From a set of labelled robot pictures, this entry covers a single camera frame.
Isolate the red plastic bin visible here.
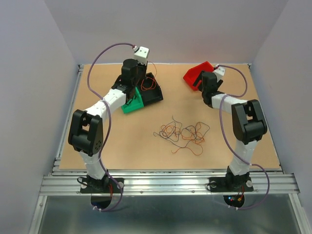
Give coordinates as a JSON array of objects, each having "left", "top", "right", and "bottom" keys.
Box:
[{"left": 183, "top": 61, "right": 215, "bottom": 91}]

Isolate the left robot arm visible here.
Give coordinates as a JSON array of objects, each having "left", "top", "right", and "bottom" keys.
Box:
[{"left": 68, "top": 58, "right": 147, "bottom": 192}]

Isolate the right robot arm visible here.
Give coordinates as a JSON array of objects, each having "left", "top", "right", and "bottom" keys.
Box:
[{"left": 198, "top": 70, "right": 268, "bottom": 193}]

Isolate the black plastic bin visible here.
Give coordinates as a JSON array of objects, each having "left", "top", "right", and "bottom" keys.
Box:
[{"left": 136, "top": 73, "right": 163, "bottom": 107}]

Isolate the green plastic bin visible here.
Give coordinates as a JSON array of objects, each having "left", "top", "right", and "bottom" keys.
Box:
[{"left": 121, "top": 87, "right": 144, "bottom": 114}]

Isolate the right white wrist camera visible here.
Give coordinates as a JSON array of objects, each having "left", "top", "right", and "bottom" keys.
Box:
[{"left": 213, "top": 64, "right": 225, "bottom": 82}]

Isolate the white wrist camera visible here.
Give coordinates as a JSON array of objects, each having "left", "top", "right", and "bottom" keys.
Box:
[
  {"left": 133, "top": 45, "right": 150, "bottom": 66},
  {"left": 213, "top": 64, "right": 225, "bottom": 82}
]

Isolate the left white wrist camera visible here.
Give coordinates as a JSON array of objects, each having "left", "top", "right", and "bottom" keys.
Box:
[{"left": 133, "top": 45, "right": 150, "bottom": 66}]

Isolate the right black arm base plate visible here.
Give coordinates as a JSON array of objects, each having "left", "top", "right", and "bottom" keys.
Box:
[{"left": 206, "top": 177, "right": 254, "bottom": 193}]

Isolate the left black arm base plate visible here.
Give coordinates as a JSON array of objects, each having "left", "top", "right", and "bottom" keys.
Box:
[{"left": 77, "top": 176, "right": 120, "bottom": 195}]

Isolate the aluminium rail frame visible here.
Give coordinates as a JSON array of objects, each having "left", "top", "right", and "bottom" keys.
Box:
[{"left": 31, "top": 64, "right": 312, "bottom": 234}]

